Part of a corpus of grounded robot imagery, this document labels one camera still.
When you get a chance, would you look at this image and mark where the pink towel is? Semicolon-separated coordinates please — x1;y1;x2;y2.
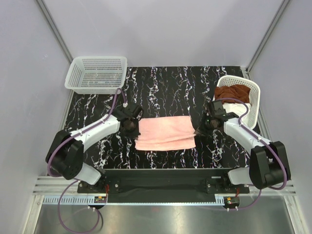
135;116;195;151

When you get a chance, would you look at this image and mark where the white oval laundry basket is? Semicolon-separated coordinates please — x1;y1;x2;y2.
214;75;260;129

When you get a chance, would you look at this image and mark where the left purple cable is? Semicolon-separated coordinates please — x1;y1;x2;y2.
46;87;129;231

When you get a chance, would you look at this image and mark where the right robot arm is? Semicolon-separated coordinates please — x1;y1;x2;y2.
195;99;291;193

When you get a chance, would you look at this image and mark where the connector board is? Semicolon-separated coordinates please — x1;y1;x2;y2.
226;196;239;204
94;195;107;203

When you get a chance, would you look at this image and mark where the right connector board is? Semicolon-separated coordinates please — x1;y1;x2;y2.
226;196;239;204

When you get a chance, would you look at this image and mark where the white towel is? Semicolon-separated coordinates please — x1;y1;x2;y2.
223;102;251;124

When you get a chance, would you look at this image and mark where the brown towel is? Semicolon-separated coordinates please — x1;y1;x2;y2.
214;84;251;104

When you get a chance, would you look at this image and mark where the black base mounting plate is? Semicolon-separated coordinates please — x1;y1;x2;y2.
78;168;250;195

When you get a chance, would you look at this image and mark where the left connector board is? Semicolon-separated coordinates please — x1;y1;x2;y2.
94;195;107;203

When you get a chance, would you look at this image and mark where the aluminium frame rail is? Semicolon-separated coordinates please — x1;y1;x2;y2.
33;176;297;195

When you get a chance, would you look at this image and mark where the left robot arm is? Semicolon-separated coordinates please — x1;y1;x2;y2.
45;103;143;193

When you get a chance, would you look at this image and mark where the white rectangular mesh basket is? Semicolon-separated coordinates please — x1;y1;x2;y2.
64;56;127;95

